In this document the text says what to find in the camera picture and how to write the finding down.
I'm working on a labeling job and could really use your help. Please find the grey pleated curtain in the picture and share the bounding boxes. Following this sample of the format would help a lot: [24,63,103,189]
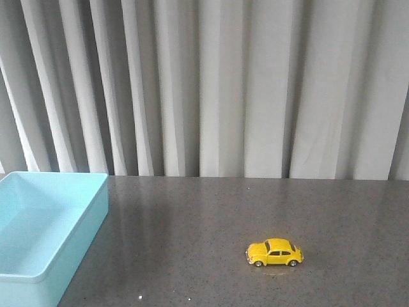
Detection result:
[1,1,408,180]

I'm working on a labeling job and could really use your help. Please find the yellow toy beetle car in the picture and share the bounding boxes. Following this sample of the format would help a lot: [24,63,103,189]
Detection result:
[245,238,304,267]

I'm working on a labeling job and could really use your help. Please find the light blue storage box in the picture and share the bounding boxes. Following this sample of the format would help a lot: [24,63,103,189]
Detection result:
[1,171,109,306]

